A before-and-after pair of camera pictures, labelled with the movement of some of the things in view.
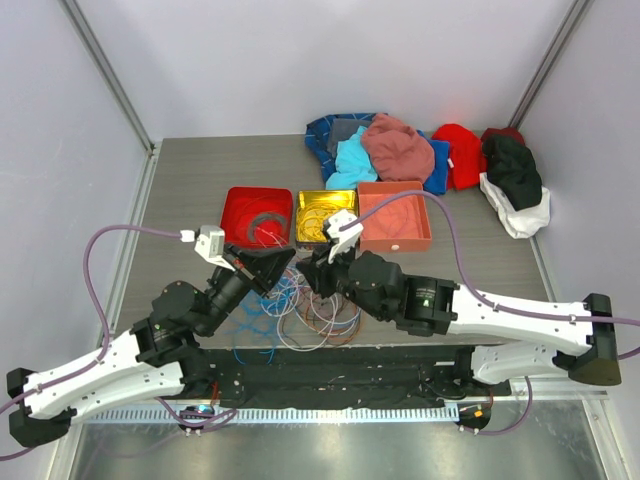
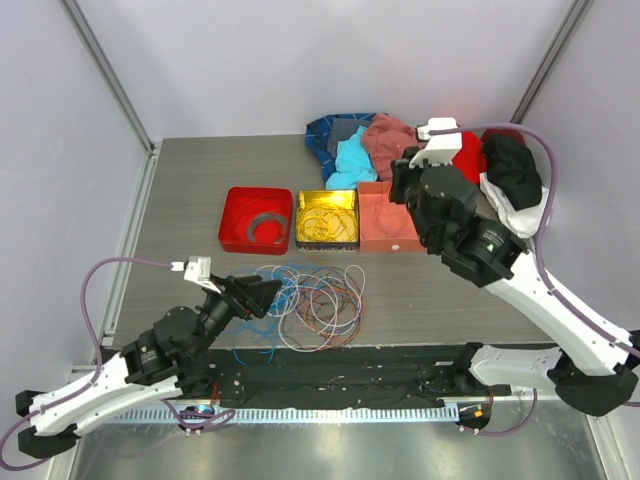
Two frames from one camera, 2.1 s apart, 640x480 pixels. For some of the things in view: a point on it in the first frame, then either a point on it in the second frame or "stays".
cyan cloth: (351, 165) stays
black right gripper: (319, 271) to (403, 172)
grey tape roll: (268, 215) stays
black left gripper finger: (267, 265) to (258, 293)
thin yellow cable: (311, 218) stays
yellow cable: (311, 218) stays
